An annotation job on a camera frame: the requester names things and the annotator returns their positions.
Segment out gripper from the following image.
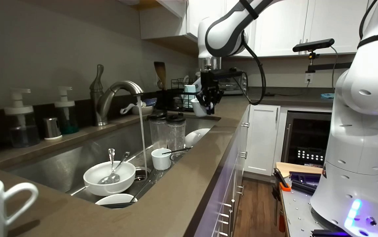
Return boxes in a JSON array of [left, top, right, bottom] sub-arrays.
[[195, 70, 224, 116]]

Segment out small white mug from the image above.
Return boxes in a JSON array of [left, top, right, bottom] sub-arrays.
[[191, 98, 210, 118]]

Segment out sink drain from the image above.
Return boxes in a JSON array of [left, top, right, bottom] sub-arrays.
[[135, 167, 152, 182]]

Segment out steel sink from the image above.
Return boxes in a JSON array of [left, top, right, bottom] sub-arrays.
[[0, 113, 222, 210]]

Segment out pale teal container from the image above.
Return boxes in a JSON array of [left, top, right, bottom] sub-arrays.
[[183, 85, 198, 109]]

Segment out silver toaster oven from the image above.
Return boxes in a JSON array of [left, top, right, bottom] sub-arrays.
[[218, 70, 249, 96]]

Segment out white tilted bowl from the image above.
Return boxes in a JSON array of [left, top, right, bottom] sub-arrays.
[[185, 128, 212, 148]]

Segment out black utensil holder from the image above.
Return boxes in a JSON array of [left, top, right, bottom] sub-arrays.
[[155, 88, 177, 111]]

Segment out clear jar with black lid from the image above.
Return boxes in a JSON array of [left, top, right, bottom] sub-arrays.
[[166, 113, 187, 152], [148, 111, 169, 150]]

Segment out thin black stick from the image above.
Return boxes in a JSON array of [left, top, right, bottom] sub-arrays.
[[161, 147, 193, 155]]

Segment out shallow white dish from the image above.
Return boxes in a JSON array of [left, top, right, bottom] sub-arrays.
[[132, 104, 154, 116]]

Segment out white cabinet door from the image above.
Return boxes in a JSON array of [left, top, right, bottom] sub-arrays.
[[244, 104, 281, 177]]

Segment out white scoop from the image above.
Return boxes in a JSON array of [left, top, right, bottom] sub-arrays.
[[120, 103, 138, 115]]

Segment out metal spoon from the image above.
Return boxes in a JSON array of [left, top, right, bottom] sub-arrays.
[[113, 151, 131, 175], [97, 148, 121, 185]]

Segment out glass door beverage cooler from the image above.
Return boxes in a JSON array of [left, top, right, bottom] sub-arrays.
[[281, 111, 333, 167]]

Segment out black and orange tool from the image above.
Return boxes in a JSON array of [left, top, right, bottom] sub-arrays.
[[273, 168, 292, 192]]

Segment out brushed metal tap lever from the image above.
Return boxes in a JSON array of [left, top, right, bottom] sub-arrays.
[[89, 64, 105, 127]]

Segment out wooden board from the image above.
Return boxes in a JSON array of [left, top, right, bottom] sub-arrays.
[[275, 162, 323, 178]]

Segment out black bars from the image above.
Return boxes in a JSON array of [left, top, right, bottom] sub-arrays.
[[289, 171, 322, 196]]

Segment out white plate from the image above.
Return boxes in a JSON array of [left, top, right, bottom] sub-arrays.
[[95, 193, 138, 209]]

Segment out black utensil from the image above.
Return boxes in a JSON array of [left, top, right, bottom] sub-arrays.
[[101, 189, 143, 209]]

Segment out clear soap dispenser green liquid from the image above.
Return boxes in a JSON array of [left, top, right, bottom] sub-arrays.
[[54, 86, 79, 135]]

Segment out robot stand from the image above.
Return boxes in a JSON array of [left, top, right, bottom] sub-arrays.
[[272, 161, 378, 237]]

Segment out small metal cup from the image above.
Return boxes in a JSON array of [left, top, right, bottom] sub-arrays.
[[43, 117, 63, 141]]

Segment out clear soap dispenser dark liquid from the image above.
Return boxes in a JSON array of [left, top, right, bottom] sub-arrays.
[[4, 88, 41, 148]]

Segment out black wire dish rack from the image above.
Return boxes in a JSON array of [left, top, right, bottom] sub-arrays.
[[170, 75, 198, 110]]

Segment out white cup without handle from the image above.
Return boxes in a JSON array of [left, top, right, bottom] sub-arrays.
[[151, 147, 172, 171]]

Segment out black cable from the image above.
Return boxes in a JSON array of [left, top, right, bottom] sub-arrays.
[[264, 81, 310, 97]]

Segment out beverage cooler door handle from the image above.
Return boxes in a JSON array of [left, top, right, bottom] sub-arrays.
[[285, 123, 291, 162]]

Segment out white wall cabinets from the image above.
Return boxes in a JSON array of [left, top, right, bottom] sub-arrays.
[[139, 0, 375, 58]]

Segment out camera on mount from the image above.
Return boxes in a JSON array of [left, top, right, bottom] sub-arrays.
[[292, 38, 355, 74]]

